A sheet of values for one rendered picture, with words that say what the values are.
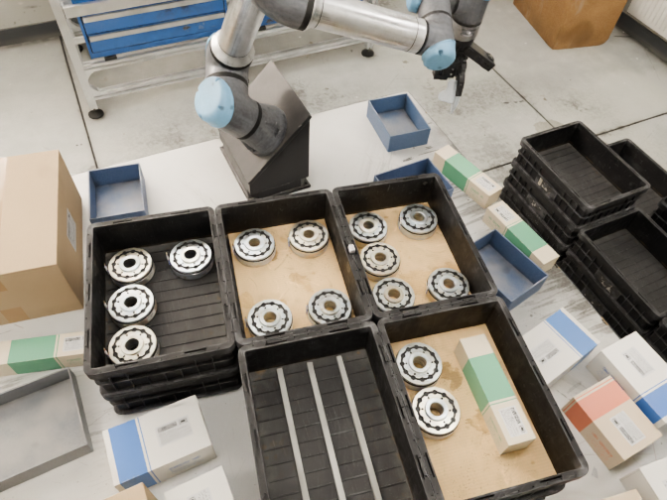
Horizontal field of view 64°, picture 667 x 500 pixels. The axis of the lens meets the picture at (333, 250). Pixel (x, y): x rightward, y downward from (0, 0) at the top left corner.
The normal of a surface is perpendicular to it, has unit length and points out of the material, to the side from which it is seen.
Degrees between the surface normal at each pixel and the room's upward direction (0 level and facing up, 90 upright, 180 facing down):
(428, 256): 0
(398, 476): 0
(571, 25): 90
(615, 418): 0
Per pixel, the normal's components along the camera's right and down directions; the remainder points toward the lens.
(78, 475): 0.05, -0.61
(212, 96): -0.57, -0.08
